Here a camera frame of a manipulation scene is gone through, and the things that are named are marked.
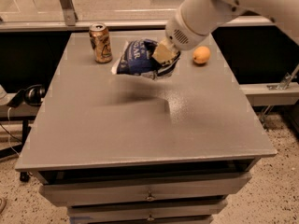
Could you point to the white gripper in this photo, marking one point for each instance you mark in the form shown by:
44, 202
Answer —
181, 34

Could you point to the blue chip bag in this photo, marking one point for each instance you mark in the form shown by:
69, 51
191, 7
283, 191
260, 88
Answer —
137, 60

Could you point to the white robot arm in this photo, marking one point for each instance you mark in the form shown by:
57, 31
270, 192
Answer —
194, 20

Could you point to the orange soda can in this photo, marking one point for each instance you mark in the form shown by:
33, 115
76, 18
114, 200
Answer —
100, 41

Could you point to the orange fruit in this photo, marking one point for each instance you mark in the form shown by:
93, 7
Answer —
201, 55

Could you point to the black headphones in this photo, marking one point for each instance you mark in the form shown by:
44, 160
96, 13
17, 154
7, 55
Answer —
32, 96

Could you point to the grey upper drawer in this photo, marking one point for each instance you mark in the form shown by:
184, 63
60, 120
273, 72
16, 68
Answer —
145, 189

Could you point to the grey drawer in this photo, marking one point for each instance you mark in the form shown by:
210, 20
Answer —
145, 189
154, 212

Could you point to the grey lower drawer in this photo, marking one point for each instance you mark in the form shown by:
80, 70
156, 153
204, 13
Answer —
154, 212

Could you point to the left metal window bracket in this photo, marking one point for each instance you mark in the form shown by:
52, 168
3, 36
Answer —
70, 16

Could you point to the metal floor bracket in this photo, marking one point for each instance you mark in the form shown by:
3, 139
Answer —
285, 82

